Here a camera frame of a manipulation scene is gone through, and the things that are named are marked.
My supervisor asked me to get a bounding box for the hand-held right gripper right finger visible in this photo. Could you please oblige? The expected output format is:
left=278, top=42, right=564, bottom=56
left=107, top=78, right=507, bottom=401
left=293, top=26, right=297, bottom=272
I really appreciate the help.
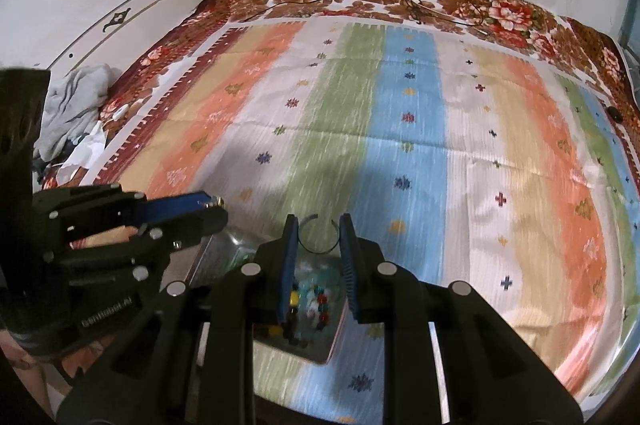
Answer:
left=338, top=213, right=584, bottom=425

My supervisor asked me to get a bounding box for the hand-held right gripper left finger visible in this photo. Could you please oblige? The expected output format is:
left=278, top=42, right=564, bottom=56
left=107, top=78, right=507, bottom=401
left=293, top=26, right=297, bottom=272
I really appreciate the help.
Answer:
left=56, top=214, right=300, bottom=425

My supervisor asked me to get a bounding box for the striped pastel cloth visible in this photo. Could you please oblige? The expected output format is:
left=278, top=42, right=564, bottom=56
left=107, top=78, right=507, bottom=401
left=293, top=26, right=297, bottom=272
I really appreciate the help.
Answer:
left=84, top=17, right=640, bottom=412

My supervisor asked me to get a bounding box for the red bead bracelet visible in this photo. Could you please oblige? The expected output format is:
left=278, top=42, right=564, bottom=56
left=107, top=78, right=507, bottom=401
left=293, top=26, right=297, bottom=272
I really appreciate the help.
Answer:
left=312, top=290, right=334, bottom=332

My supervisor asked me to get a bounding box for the silver ring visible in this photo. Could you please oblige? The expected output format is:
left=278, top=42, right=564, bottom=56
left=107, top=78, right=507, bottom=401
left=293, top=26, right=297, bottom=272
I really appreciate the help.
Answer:
left=299, top=214, right=338, bottom=255

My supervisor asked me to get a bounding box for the metal tin box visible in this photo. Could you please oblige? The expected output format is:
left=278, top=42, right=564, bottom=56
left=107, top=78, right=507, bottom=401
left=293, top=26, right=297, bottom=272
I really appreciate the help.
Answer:
left=189, top=224, right=352, bottom=367

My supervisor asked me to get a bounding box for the white crumpled paper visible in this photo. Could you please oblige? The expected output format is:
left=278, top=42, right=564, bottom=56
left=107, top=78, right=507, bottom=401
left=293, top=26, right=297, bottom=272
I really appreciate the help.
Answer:
left=59, top=127, right=109, bottom=174

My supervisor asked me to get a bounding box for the yellow and brown bead bracelet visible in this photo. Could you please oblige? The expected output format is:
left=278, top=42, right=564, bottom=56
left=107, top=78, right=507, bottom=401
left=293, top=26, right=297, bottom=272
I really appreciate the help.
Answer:
left=267, top=282, right=307, bottom=349

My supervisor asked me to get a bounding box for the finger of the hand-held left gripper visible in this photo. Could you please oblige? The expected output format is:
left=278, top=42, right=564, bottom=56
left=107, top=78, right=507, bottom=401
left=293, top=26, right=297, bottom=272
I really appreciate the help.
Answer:
left=149, top=207, right=230, bottom=252
left=134, top=191, right=225, bottom=224

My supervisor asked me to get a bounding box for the grey cloth pile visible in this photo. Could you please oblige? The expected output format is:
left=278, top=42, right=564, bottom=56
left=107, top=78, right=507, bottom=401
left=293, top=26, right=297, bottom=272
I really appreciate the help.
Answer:
left=34, top=63, right=119, bottom=162

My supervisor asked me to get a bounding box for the green jade bangle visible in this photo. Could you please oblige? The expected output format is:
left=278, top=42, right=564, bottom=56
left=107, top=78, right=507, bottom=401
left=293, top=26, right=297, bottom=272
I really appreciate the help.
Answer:
left=224, top=229, right=346, bottom=301

